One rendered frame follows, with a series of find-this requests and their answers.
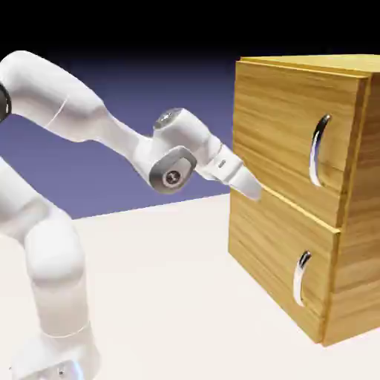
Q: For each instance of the light wood cabinet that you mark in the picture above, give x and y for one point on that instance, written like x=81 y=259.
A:
x=360 y=207

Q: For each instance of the large wood cabinet door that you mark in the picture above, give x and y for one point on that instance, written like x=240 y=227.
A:
x=276 y=130

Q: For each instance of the small wood cabinet door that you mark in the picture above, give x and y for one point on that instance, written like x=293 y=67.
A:
x=267 y=246

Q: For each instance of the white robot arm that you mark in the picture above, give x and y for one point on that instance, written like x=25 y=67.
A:
x=44 y=98

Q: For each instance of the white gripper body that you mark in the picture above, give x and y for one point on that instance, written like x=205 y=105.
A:
x=245 y=182

